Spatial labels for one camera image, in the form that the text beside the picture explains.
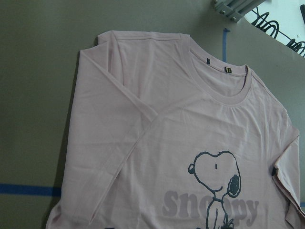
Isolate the pink Snoopy t-shirt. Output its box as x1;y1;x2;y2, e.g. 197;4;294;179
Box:
46;31;305;229

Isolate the grey aluminium camera post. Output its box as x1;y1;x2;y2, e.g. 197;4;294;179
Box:
213;0;264;22

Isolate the black cable bundle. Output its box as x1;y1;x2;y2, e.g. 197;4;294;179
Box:
249;6;305;58

